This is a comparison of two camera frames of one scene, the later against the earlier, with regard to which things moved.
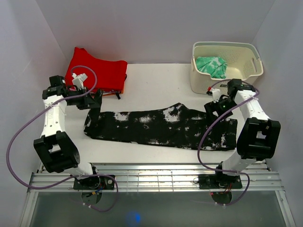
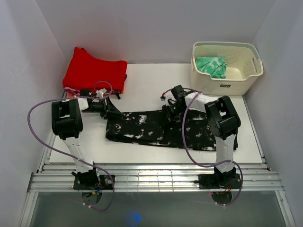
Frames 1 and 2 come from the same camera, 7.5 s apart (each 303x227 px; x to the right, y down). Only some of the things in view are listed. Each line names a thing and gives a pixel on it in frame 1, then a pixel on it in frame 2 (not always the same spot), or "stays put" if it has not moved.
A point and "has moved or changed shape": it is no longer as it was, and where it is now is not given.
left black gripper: x=88 y=102 → x=109 y=110
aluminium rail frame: x=261 y=178 stays put
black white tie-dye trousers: x=178 y=125 has moved or changed shape
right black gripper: x=211 y=107 → x=167 y=114
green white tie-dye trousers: x=215 y=66 stays put
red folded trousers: x=111 y=74 stays put
